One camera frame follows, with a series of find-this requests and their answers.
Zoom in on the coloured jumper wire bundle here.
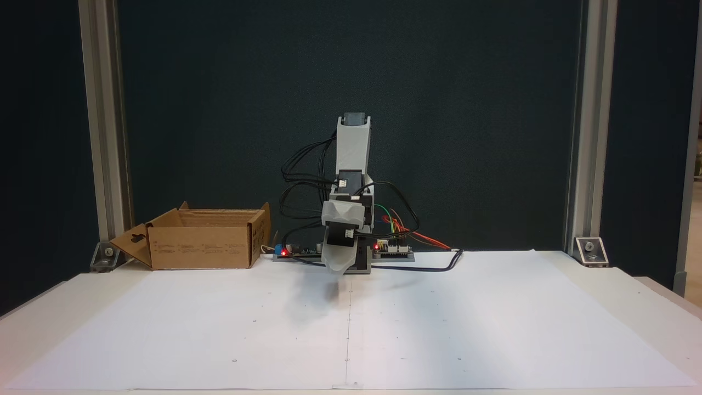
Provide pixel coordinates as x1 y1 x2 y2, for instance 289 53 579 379
374 204 410 249

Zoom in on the brown cardboard box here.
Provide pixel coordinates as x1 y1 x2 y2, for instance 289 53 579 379
109 201 273 270

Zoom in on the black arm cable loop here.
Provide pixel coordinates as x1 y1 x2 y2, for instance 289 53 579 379
355 181 421 239

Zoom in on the blue circuit board red LED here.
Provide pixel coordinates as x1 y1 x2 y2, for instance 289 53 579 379
272 240 325 262

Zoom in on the aluminium frame post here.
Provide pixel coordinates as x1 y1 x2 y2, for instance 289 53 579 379
564 0 618 258
78 0 133 258

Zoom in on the metal corner bracket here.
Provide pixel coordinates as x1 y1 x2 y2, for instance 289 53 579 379
574 236 609 268
90 241 122 273

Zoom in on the black cable with white connector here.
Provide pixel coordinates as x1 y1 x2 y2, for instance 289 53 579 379
295 217 465 273

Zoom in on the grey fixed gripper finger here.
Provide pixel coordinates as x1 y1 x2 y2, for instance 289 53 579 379
320 239 358 277

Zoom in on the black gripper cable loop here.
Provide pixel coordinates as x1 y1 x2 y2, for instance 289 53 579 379
279 136 338 221

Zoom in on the circuit board with jumper wires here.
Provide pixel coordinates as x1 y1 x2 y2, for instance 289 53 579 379
371 240 415 263

